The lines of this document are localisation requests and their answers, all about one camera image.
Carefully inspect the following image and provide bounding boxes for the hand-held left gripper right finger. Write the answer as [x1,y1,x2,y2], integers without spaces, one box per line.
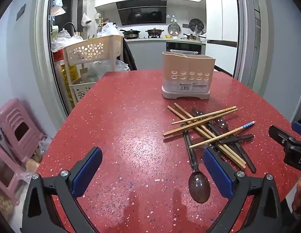
[203,148,283,233]

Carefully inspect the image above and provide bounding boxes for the white refrigerator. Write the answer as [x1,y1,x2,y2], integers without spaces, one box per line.
[198,0,238,78]

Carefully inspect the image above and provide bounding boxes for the black wok with lid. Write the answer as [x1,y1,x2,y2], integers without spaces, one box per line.
[120,28,141,39]

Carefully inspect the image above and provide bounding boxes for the blue patterned wooden chopstick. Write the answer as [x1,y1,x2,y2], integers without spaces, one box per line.
[189,121,256,149]

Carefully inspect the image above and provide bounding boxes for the black kitchen faucet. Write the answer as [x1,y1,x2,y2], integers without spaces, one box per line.
[62,22,77,36]

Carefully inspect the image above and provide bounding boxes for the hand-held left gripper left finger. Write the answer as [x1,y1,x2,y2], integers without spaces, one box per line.
[20,147,103,233]

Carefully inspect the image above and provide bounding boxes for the blue and white hanging bag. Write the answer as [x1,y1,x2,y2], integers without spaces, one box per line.
[51,0,66,16]

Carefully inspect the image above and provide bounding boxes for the white hanging plastic bag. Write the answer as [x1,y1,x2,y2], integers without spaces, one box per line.
[81,12,92,26]

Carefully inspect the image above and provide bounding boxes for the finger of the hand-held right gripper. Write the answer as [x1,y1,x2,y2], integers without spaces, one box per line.
[291,121,301,139]
[269,125,297,148]

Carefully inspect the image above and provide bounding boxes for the pink plastic stool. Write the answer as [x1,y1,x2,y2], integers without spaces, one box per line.
[0,143,27,205]
[0,98,45,163]

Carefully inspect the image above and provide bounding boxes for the brown pot with lid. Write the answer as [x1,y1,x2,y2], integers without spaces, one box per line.
[145,28,165,38]

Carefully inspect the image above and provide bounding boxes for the dark translucent plastic spoon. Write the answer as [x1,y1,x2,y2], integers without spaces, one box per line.
[191,134,254,151]
[181,124,211,204]
[207,118,230,136]
[191,108,256,173]

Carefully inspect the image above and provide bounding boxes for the black range hood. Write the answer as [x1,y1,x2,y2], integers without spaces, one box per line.
[116,0,167,26]

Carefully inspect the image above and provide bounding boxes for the round hanging strainer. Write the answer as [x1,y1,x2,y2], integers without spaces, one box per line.
[167,23,181,36]

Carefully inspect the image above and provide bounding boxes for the clear plastic bag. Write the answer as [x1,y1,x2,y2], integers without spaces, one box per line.
[19,138,52,182]
[87,59,130,83]
[51,29,84,52]
[97,22,120,38]

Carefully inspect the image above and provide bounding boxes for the round hanging pan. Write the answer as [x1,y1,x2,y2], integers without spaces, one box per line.
[189,18,205,31]

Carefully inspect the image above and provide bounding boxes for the beige plastic utensil holder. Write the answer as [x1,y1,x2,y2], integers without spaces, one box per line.
[161,51,216,100]

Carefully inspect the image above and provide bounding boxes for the grey sliding door frame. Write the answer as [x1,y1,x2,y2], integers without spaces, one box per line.
[34,0,263,117]

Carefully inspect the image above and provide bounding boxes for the yellow oil bottle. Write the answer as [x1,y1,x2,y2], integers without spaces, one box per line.
[59,63,80,110]

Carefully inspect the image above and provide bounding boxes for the black hanging jacket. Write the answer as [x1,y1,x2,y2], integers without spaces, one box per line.
[122,39,137,71]

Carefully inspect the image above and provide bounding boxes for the dark wall switch panel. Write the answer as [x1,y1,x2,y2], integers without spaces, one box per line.
[16,3,26,21]

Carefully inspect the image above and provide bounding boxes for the beige plastic storage cart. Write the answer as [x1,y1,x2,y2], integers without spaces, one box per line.
[62,34,124,102]

